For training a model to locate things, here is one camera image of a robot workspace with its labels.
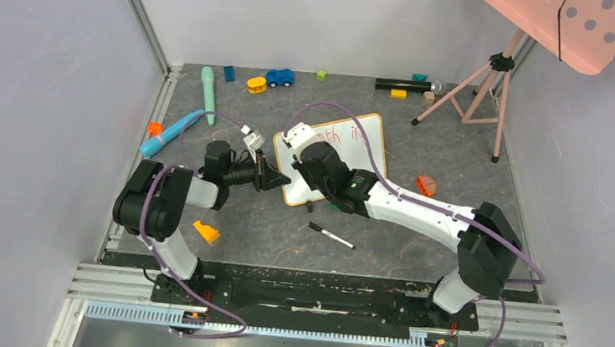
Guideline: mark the orange wedge toy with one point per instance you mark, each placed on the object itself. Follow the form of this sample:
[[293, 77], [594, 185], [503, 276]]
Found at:
[[208, 233]]

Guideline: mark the black capped marker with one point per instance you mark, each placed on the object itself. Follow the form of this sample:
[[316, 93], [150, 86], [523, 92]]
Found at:
[[320, 229]]

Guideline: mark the teal block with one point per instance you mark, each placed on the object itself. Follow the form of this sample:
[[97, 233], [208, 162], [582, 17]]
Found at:
[[419, 77]]

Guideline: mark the orange small toy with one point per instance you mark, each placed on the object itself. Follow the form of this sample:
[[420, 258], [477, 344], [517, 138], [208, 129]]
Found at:
[[154, 128]]

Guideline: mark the blue toy crayon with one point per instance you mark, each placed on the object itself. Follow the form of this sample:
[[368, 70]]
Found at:
[[155, 143]]

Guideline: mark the pink tripod stand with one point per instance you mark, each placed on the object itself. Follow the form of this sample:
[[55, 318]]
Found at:
[[500, 65]]

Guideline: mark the wooden block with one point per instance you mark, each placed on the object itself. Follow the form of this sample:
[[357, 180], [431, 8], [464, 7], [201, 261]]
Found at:
[[429, 97]]

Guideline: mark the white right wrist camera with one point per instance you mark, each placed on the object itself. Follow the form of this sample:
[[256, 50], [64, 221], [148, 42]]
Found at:
[[298, 137]]

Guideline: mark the pink perforated panel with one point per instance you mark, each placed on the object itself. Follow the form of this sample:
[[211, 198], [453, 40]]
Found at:
[[581, 33]]

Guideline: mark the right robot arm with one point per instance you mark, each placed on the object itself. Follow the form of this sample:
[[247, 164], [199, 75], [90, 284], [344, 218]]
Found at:
[[485, 243]]

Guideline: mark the blue toy car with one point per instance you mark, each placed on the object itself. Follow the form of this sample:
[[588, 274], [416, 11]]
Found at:
[[280, 77]]

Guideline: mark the mint green toy crayon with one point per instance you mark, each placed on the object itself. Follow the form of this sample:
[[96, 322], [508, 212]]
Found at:
[[208, 80]]

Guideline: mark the dark blue block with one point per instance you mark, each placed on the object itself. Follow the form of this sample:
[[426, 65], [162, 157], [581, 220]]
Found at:
[[229, 74]]

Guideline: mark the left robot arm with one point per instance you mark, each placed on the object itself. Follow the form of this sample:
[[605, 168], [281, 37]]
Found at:
[[150, 206]]

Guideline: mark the green cube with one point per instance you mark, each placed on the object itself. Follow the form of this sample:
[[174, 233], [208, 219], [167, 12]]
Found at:
[[321, 75]]

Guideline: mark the yellow block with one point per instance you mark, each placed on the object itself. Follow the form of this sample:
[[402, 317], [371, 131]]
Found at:
[[398, 94]]

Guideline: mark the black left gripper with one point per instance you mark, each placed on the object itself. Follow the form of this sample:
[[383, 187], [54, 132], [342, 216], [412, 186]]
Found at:
[[264, 171]]

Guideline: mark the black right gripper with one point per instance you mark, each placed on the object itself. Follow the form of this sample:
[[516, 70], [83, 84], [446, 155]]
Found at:
[[304, 169]]

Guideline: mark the black microphone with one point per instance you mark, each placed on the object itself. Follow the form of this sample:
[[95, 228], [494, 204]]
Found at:
[[437, 87]]

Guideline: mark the orange lego brick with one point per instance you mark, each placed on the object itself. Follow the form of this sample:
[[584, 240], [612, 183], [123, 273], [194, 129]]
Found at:
[[427, 185]]

